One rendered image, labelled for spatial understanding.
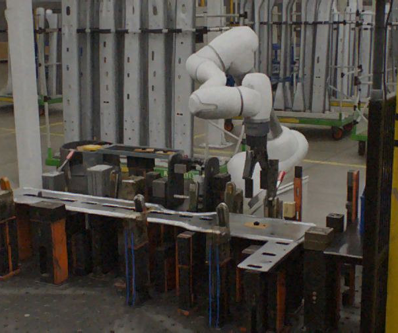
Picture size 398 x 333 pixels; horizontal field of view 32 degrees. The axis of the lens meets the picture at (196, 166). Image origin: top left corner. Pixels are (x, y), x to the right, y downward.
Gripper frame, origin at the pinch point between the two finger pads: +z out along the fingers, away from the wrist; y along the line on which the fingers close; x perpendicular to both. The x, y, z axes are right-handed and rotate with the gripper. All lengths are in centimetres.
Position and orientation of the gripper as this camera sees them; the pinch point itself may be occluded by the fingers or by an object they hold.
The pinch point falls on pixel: (256, 190)
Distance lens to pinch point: 249.7
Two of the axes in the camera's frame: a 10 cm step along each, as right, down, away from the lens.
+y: -4.6, 2.0, -8.6
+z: 0.2, 9.8, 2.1
